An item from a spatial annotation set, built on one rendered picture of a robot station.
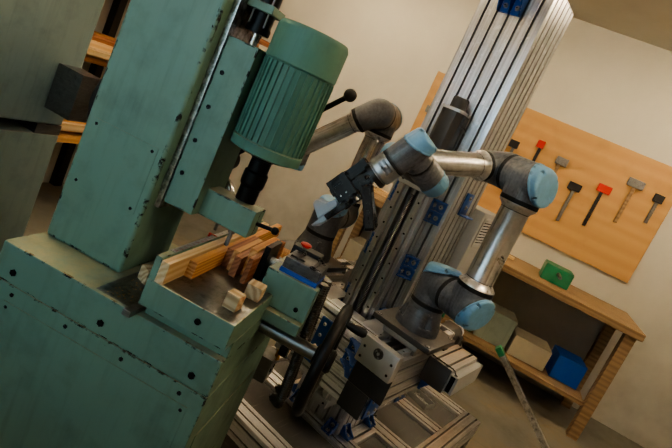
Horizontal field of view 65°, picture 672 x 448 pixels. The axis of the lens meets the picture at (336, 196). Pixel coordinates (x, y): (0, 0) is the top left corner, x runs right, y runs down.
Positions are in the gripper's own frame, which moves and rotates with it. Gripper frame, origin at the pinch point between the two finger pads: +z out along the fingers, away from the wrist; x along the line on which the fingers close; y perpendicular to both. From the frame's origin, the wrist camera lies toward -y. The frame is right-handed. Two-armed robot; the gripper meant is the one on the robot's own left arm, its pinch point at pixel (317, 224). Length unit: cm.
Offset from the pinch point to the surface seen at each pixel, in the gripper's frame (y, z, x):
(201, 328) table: -4.8, 22.7, 33.4
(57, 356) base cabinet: 8, 58, 31
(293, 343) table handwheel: -20.6, 18.8, 10.2
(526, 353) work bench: -154, -1, -256
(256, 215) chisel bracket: 9.9, 8.0, 11.2
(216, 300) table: -1.8, 19.9, 27.4
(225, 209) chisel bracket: 15.3, 13.5, 12.0
